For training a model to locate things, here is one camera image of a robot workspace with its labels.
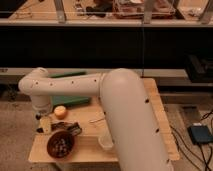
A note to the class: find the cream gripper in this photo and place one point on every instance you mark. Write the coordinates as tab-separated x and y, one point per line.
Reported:
45	123

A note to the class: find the black brush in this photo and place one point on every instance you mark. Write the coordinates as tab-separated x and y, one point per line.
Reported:
73	128

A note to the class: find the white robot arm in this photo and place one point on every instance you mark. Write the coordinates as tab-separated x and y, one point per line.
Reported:
130	117

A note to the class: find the small metal cup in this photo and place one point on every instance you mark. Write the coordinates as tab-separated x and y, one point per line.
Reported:
38	116

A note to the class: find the white paper cup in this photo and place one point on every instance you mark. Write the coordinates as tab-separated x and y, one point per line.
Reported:
105	141

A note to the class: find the yellow round fruit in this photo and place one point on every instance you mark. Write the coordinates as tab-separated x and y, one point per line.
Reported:
60	112

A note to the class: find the green plastic tray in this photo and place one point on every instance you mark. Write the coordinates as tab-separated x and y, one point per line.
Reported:
68	101

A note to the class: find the brown bowl with nuts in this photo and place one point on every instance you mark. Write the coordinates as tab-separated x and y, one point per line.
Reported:
60	144

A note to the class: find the blue device on floor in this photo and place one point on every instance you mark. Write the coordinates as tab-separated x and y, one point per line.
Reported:
200	134

